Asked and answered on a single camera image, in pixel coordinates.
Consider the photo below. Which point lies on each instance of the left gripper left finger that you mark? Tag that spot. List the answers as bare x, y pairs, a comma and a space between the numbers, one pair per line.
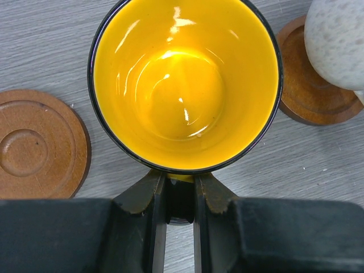
123, 234

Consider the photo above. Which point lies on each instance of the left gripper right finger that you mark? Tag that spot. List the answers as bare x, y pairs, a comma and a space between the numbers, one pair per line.
245, 234

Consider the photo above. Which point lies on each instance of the brown wooden coaster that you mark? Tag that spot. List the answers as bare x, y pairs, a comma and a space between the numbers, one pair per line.
45, 146
307, 97

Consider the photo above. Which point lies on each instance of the yellow glass mug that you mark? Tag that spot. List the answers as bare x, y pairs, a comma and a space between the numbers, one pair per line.
185, 87

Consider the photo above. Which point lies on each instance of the white ceramic mug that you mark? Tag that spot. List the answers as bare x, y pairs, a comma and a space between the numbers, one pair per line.
333, 36

